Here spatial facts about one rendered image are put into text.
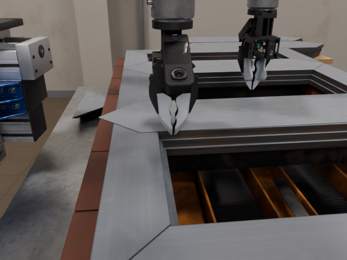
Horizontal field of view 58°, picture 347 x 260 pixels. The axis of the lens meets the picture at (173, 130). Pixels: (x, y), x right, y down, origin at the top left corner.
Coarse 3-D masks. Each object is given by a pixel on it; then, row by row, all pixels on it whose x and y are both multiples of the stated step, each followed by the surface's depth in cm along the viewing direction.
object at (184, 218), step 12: (180, 180) 78; (192, 180) 78; (180, 192) 73; (192, 192) 73; (204, 192) 66; (180, 204) 69; (192, 204) 69; (204, 204) 66; (180, 216) 66; (192, 216) 66; (204, 216) 66
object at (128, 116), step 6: (138, 102) 76; (120, 108) 73; (126, 108) 72; (132, 108) 72; (138, 108) 72; (114, 114) 69; (120, 114) 69; (126, 114) 69; (132, 114) 69; (138, 114) 69; (114, 120) 66; (120, 120) 66; (126, 120) 66; (132, 120) 66; (138, 120) 66; (126, 126) 63; (132, 126) 63; (138, 126) 63; (138, 132) 61
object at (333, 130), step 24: (216, 72) 103; (240, 72) 104; (288, 72) 106; (312, 72) 107; (168, 144) 62; (192, 144) 62; (216, 144) 63; (240, 144) 63; (264, 144) 63; (288, 144) 64; (312, 144) 64; (336, 144) 65; (168, 168) 55; (168, 192) 46
